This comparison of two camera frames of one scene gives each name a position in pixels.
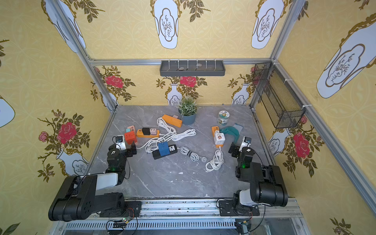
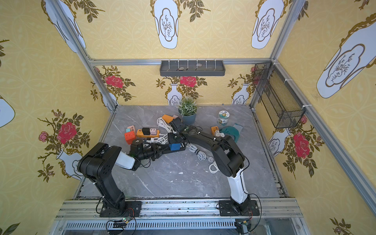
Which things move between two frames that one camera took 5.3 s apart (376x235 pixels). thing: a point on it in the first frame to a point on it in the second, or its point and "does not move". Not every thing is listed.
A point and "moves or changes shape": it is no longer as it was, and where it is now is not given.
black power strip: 173,149 moves or changes shape
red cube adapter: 130,137 does not move
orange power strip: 214,129 does not move
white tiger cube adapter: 219,138 does not move
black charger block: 146,130 does not move
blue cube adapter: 164,149 moves or changes shape
